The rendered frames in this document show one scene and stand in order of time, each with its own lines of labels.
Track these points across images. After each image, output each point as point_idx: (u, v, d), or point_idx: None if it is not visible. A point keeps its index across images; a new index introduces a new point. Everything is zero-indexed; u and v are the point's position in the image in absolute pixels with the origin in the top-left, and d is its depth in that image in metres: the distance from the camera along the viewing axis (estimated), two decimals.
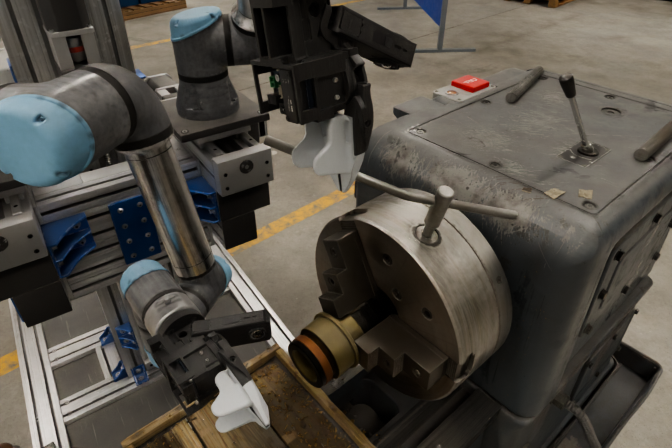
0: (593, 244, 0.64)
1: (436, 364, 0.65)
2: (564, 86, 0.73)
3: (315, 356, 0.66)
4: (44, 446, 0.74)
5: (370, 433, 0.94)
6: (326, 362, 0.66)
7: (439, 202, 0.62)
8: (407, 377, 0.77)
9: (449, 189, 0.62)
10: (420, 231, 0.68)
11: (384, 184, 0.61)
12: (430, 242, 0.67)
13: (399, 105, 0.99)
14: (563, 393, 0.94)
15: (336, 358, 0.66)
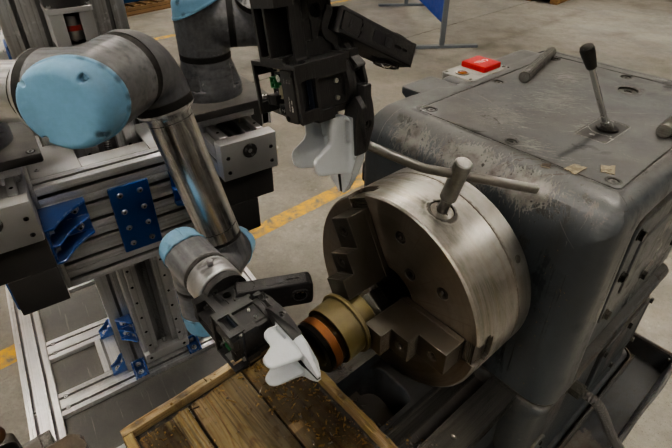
0: (618, 220, 0.61)
1: (453, 347, 0.62)
2: (585, 57, 0.70)
3: (325, 338, 0.62)
4: (40, 435, 0.70)
5: (379, 424, 0.90)
6: (336, 344, 0.62)
7: (456, 174, 0.58)
8: (420, 363, 0.73)
9: (467, 160, 0.58)
10: (435, 207, 0.64)
11: (399, 155, 0.58)
12: (446, 219, 0.63)
13: (408, 84, 0.96)
14: (579, 382, 0.90)
15: (347, 340, 0.63)
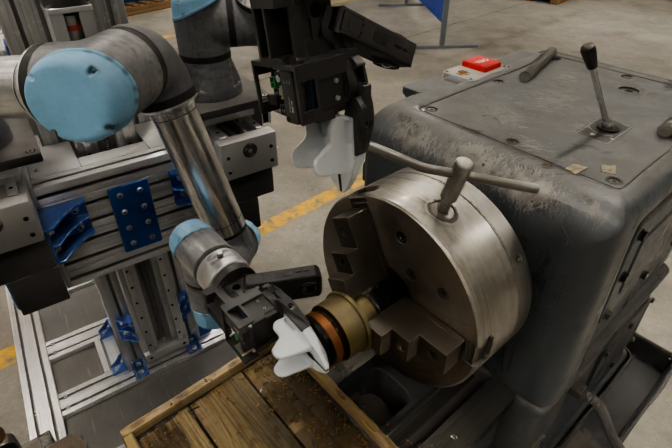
0: (619, 220, 0.61)
1: (453, 347, 0.62)
2: (586, 57, 0.69)
3: (327, 333, 0.62)
4: (40, 435, 0.70)
5: (379, 424, 0.90)
6: (337, 340, 0.62)
7: (457, 174, 0.58)
8: (420, 363, 0.73)
9: (467, 160, 0.58)
10: (435, 207, 0.64)
11: (400, 155, 0.58)
12: (446, 219, 0.63)
13: (409, 84, 0.95)
14: (579, 382, 0.90)
15: (349, 337, 0.63)
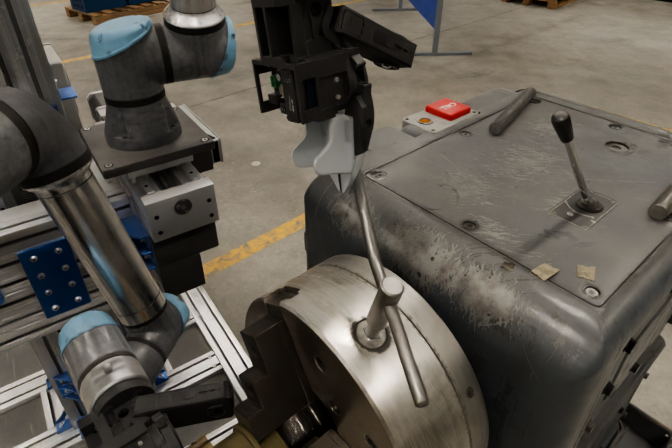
0: (596, 354, 0.47)
1: None
2: (558, 129, 0.55)
3: None
4: None
5: None
6: None
7: (378, 289, 0.45)
8: None
9: (398, 288, 0.44)
10: None
11: (367, 225, 0.49)
12: (359, 339, 0.49)
13: None
14: None
15: None
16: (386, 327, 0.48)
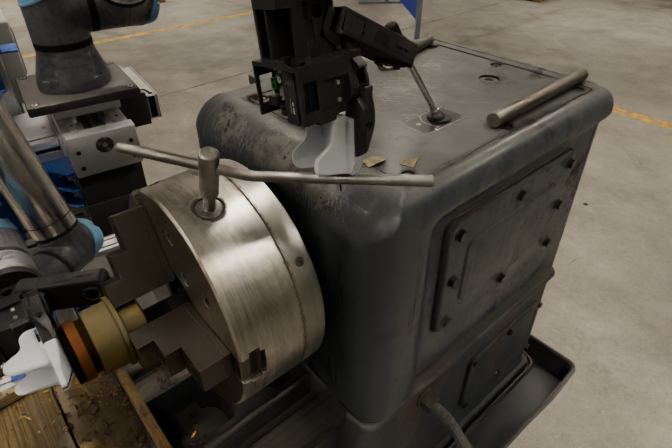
0: (394, 218, 0.54)
1: (212, 361, 0.55)
2: None
3: (70, 344, 0.55)
4: None
5: None
6: (83, 352, 0.55)
7: (216, 157, 0.53)
8: None
9: (203, 153, 0.51)
10: (215, 211, 0.57)
11: (281, 171, 0.52)
12: None
13: None
14: (431, 395, 0.83)
15: (98, 348, 0.56)
16: (199, 194, 0.55)
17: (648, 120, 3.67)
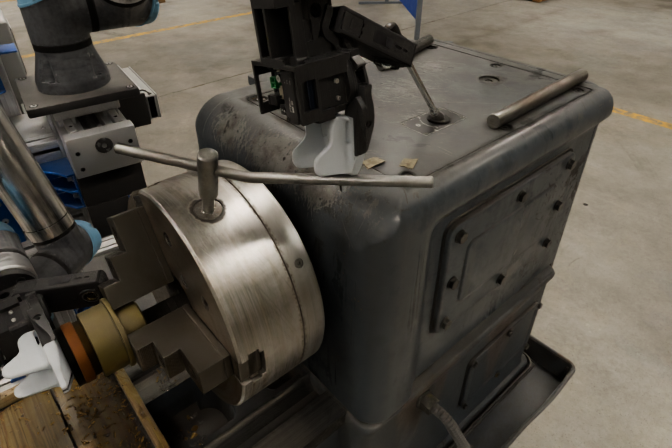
0: (393, 220, 0.54)
1: (211, 363, 0.55)
2: None
3: (69, 346, 0.55)
4: None
5: None
6: (82, 354, 0.55)
7: (215, 158, 0.53)
8: None
9: (202, 154, 0.51)
10: (214, 212, 0.57)
11: (280, 173, 0.52)
12: None
13: None
14: (431, 396, 0.83)
15: (97, 350, 0.56)
16: (198, 195, 0.55)
17: (648, 120, 3.67)
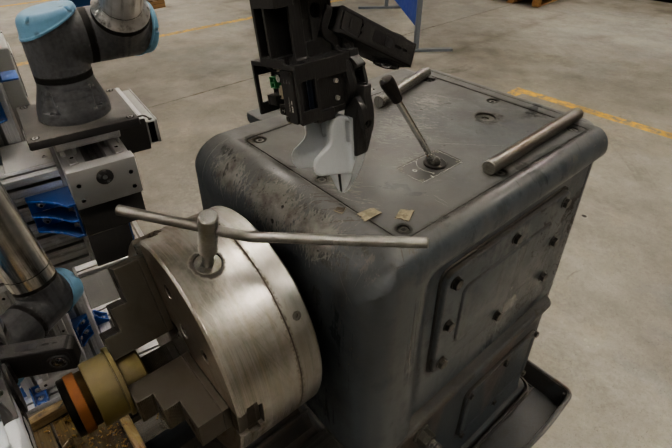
0: (389, 277, 0.55)
1: (210, 416, 0.56)
2: (385, 90, 0.63)
3: (71, 399, 0.56)
4: None
5: None
6: (83, 407, 0.56)
7: (215, 218, 0.54)
8: None
9: (203, 217, 0.52)
10: (214, 267, 0.58)
11: (279, 232, 0.53)
12: None
13: (254, 110, 0.89)
14: (428, 431, 0.84)
15: (98, 403, 0.57)
16: (198, 252, 0.56)
17: (647, 129, 3.68)
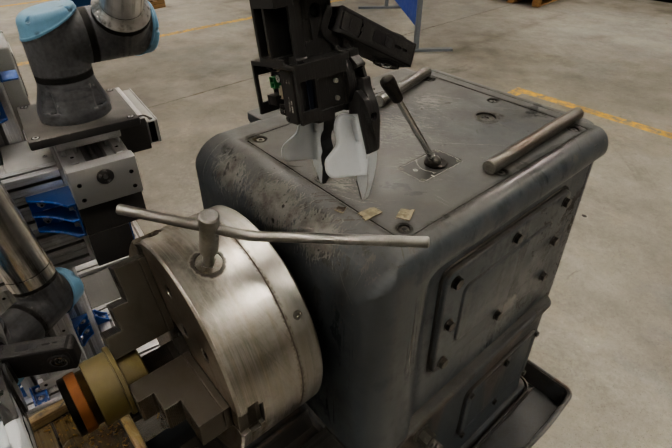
0: (390, 276, 0.55)
1: (211, 415, 0.56)
2: (385, 90, 0.63)
3: (72, 399, 0.56)
4: None
5: None
6: (84, 406, 0.56)
7: (216, 217, 0.54)
8: None
9: (204, 216, 0.52)
10: (215, 266, 0.58)
11: (280, 232, 0.53)
12: None
13: (254, 110, 0.89)
14: (428, 431, 0.84)
15: (99, 402, 0.57)
16: (199, 251, 0.56)
17: (647, 129, 3.68)
